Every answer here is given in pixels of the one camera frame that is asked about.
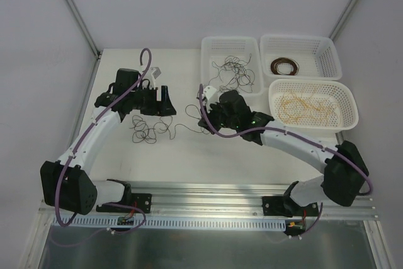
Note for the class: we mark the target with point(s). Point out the aluminium frame post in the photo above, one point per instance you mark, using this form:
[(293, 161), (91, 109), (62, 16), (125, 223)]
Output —
[(76, 14), (343, 19)]

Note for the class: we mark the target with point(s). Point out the white rectangular basket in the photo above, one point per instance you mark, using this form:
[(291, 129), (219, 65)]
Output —
[(232, 62), (300, 57)]

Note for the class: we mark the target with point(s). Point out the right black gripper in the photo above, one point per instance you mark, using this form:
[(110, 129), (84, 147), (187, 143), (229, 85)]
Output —
[(211, 114)]

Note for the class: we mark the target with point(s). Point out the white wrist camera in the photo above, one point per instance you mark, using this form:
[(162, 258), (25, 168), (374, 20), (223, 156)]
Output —
[(154, 73), (209, 94)]

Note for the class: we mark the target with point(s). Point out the right aluminium frame post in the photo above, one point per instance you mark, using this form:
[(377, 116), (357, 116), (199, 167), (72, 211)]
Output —
[(343, 19)]

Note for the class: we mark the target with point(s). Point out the aluminium mounting rail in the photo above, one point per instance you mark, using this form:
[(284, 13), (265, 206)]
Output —
[(234, 201)]

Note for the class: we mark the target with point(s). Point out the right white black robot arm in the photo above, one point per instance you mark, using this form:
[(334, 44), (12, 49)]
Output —
[(343, 173)]

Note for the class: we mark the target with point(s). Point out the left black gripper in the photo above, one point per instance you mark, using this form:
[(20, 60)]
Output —
[(158, 103)]

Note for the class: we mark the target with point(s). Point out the slotted grey cable duct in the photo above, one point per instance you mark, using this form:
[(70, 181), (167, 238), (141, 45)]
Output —
[(186, 223)]

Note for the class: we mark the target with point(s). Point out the white rounded perforated basket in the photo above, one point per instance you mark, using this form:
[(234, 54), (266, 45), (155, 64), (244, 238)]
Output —
[(313, 104)]

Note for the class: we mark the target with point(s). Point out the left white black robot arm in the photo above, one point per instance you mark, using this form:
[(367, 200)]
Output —
[(66, 183)]

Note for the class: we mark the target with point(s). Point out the white rectangular basket left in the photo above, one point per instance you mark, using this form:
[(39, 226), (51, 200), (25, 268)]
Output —
[(232, 62)]

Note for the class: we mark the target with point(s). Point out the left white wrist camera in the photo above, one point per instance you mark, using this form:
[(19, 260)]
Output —
[(154, 73)]

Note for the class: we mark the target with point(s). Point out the white rectangular basket right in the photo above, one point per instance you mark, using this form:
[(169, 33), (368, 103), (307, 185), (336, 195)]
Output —
[(300, 57)]

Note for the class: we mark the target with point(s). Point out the left aluminium frame post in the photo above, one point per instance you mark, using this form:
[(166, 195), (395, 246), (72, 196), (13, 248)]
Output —
[(76, 14)]

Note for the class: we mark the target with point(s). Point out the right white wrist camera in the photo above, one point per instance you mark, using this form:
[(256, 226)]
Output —
[(209, 94)]

